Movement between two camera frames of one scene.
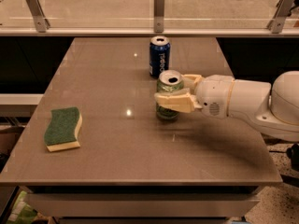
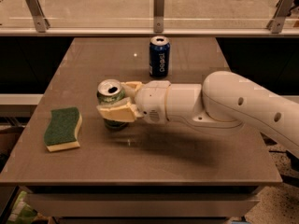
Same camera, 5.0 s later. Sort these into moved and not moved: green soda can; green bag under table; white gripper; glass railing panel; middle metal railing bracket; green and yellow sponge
Moved: white gripper; green soda can
Not moved: green bag under table; green and yellow sponge; glass railing panel; middle metal railing bracket
